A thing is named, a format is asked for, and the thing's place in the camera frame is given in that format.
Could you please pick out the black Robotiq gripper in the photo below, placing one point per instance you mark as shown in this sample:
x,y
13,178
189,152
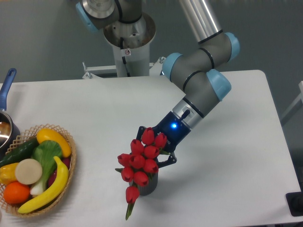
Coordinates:
x,y
175,131

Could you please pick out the red tulip bouquet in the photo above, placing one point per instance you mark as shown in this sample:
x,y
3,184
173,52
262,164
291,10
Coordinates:
x,y
135,165

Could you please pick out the dark grey ribbed vase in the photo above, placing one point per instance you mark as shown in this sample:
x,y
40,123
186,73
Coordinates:
x,y
150,186

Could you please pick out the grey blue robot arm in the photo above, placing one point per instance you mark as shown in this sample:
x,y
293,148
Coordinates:
x,y
196,75

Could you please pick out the yellow banana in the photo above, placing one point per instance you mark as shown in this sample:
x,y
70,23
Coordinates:
x,y
51,193

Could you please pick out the green bok choy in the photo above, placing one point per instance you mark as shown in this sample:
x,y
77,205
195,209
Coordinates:
x,y
44,154

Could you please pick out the woven wicker basket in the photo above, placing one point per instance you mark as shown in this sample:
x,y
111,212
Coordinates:
x,y
70,162

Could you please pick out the beige round disc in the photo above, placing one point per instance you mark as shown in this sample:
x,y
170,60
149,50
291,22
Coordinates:
x,y
28,171

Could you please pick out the green cucumber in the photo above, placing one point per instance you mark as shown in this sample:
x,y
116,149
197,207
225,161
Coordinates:
x,y
20,153

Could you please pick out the black device at edge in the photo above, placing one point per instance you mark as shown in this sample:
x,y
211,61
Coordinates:
x,y
295,203

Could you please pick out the orange fruit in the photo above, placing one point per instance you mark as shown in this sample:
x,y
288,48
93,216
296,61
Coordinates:
x,y
16,193

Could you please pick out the yellow bell pepper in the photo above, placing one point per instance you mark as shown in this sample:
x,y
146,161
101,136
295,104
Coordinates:
x,y
7,173

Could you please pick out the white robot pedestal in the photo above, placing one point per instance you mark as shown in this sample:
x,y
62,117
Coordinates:
x,y
131,48

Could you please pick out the blue handled saucepan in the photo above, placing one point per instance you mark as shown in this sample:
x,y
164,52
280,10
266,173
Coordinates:
x,y
8,130

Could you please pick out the white furniture frame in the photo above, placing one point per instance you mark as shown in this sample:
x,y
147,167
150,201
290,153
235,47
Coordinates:
x,y
294,107

